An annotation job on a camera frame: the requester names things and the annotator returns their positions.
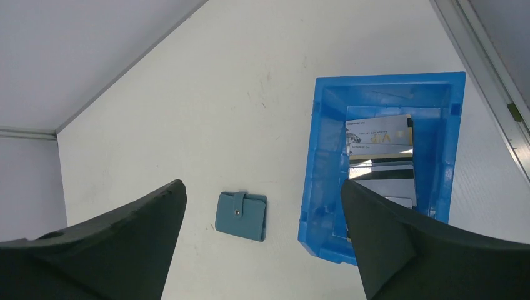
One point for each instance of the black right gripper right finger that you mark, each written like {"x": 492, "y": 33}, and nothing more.
{"x": 402, "y": 254}

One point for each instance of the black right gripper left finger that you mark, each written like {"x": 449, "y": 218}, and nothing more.
{"x": 125, "y": 253}

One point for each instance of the white card with black stripe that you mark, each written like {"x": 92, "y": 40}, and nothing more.
{"x": 395, "y": 183}

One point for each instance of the teal leather card holder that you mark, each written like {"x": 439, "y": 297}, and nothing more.
{"x": 242, "y": 214}

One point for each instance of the blue plastic bin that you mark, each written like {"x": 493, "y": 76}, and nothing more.
{"x": 433, "y": 100}

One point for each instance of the white VIP card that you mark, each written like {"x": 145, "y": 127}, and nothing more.
{"x": 379, "y": 135}

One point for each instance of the aluminium frame rail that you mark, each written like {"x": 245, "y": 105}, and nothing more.
{"x": 490, "y": 75}

